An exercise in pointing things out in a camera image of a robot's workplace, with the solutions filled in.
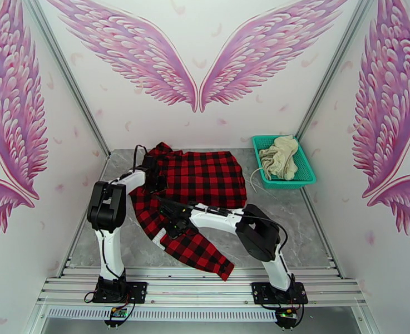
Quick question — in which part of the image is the red black plaid shirt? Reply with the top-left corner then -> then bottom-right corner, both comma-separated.
128,141 -> 249,282

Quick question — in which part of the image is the cream fabric garment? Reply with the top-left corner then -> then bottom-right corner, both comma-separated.
249,134 -> 300,195

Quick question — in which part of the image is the teal plastic basket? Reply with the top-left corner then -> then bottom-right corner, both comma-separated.
252,134 -> 318,190

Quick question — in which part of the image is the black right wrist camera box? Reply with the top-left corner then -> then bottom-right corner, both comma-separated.
156,199 -> 177,218

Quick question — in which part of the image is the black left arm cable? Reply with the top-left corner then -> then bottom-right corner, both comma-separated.
132,144 -> 149,170

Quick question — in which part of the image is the aluminium rail frame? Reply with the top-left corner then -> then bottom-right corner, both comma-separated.
36,267 -> 367,308

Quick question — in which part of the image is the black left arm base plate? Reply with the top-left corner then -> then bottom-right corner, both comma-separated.
92,281 -> 147,304

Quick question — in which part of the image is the white slotted cable duct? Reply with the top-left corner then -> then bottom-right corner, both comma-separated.
47,307 -> 279,322

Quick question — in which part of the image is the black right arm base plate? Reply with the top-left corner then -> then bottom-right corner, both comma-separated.
251,281 -> 309,306

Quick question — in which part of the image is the aluminium corner post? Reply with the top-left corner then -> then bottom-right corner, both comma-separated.
296,0 -> 380,140
19,0 -> 112,159

